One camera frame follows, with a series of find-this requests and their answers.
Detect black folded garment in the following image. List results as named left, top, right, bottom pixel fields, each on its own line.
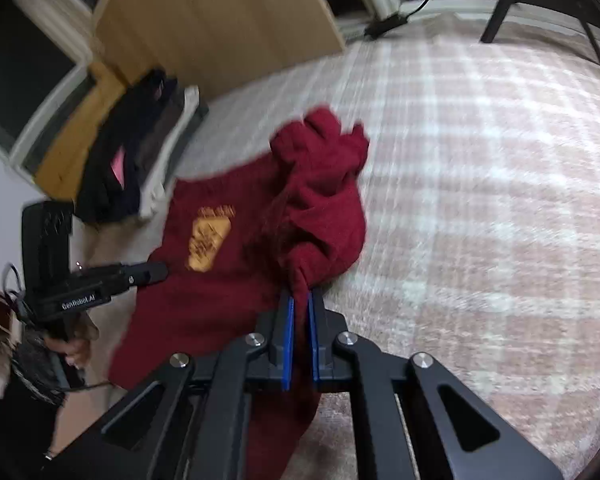
left=75, top=69, right=181, bottom=223

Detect person's dark clothing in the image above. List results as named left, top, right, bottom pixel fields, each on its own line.
left=0, top=395, right=63, bottom=480

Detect light wooden board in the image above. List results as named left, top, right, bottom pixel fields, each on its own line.
left=92, top=0, right=348, bottom=101

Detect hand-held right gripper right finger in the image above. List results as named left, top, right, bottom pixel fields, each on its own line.
left=307, top=290, right=563, bottom=480

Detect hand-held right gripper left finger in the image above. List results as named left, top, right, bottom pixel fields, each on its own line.
left=80, top=287, right=296, bottom=480

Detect plaid beige blanket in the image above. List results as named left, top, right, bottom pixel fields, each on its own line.
left=87, top=7, right=600, bottom=476

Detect wooden plank panel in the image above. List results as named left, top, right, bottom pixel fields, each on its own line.
left=32, top=60, right=126, bottom=201

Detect black power adapter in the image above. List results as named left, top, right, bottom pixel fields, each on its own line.
left=364, top=12, right=408, bottom=38

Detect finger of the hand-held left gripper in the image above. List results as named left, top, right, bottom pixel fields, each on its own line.
left=129, top=261, right=169, bottom=287

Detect person's left hand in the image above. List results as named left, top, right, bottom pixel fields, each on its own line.
left=45, top=317, right=101, bottom=368

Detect dark red sweater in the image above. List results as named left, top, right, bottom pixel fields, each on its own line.
left=107, top=105, right=371, bottom=480

